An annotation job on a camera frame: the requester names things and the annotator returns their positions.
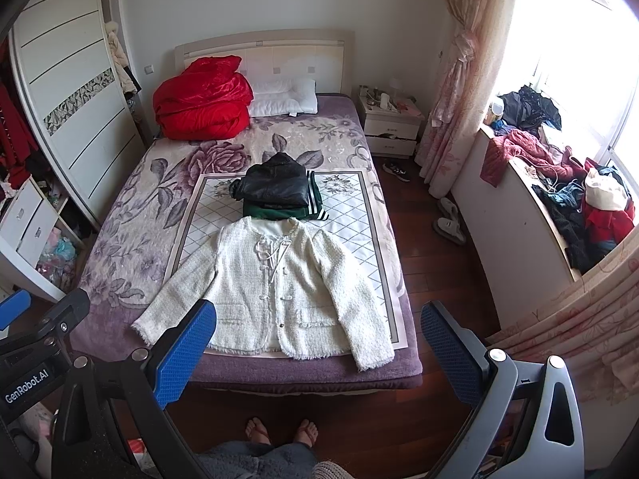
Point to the person's feet in sandals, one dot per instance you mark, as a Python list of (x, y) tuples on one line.
[(306, 433)]

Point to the green striped garment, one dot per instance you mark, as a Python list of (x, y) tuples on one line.
[(314, 211)]

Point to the white bedside table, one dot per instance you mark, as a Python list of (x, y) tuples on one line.
[(391, 128)]

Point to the red quilt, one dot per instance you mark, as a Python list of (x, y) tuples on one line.
[(208, 101)]

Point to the white pillow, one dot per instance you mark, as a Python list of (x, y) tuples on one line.
[(283, 97)]

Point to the white tweed jacket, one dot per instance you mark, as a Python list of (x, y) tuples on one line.
[(280, 286)]

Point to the white drawer unit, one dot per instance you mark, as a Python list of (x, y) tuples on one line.
[(27, 223)]

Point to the white sliding wardrobe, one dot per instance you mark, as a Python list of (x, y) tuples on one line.
[(68, 85)]

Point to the black leather jacket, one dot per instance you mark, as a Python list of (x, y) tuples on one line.
[(279, 181)]

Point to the clothes pile on sill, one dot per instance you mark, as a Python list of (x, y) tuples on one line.
[(590, 204)]

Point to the white slippers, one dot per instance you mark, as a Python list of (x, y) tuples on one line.
[(448, 225)]

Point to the cream bed headboard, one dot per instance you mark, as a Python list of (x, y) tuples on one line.
[(323, 55)]

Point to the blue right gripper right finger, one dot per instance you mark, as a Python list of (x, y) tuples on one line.
[(459, 352)]

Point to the pink floral curtain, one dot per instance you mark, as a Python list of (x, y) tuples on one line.
[(469, 72)]

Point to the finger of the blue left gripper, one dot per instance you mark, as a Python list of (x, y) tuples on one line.
[(12, 307)]

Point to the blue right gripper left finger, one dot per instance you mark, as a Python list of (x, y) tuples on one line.
[(176, 354)]

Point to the black shoes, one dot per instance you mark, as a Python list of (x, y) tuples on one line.
[(398, 171)]

